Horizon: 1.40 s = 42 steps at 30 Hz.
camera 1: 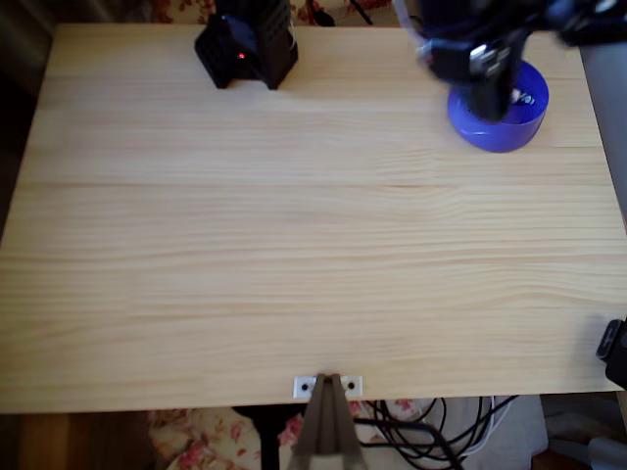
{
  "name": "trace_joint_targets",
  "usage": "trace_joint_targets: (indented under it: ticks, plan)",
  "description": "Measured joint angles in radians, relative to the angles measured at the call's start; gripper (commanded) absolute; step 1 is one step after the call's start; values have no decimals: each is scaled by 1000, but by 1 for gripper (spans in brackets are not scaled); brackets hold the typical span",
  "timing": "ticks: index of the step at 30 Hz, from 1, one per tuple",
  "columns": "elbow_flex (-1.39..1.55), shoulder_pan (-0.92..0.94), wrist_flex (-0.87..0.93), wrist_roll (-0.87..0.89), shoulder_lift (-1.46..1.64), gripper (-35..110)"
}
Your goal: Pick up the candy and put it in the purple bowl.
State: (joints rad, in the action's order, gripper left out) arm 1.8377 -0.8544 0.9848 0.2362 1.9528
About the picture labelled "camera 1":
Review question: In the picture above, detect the white floor cable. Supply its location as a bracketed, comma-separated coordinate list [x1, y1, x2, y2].
[458, 395, 521, 459]

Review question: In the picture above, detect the thick black floor cable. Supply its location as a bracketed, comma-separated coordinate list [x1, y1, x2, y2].
[353, 415, 464, 470]

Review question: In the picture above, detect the purple plastic bowl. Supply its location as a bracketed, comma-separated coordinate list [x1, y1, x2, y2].
[446, 59, 551, 155]

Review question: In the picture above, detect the black plugged cable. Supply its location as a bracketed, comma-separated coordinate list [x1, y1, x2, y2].
[349, 0, 375, 26]

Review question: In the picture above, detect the white metal bracket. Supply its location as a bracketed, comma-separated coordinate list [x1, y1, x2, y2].
[292, 374, 365, 400]

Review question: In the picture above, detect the thin black floor cable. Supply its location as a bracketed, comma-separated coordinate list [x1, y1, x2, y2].
[369, 396, 497, 466]

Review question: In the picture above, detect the metal table clamp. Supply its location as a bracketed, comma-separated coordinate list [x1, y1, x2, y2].
[288, 372, 369, 470]

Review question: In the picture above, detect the black webcam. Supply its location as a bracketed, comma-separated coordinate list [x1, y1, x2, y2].
[594, 316, 627, 394]

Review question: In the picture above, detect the candy with blue ends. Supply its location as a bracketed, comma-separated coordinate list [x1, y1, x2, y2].
[508, 86, 537, 109]

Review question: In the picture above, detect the black floor stand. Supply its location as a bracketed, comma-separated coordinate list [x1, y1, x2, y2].
[231, 404, 308, 470]

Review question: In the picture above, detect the grey upholstered seat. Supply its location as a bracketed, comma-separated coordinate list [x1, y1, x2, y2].
[579, 41, 627, 231]

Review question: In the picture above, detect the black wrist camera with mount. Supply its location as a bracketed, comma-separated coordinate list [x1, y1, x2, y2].
[555, 22, 627, 49]

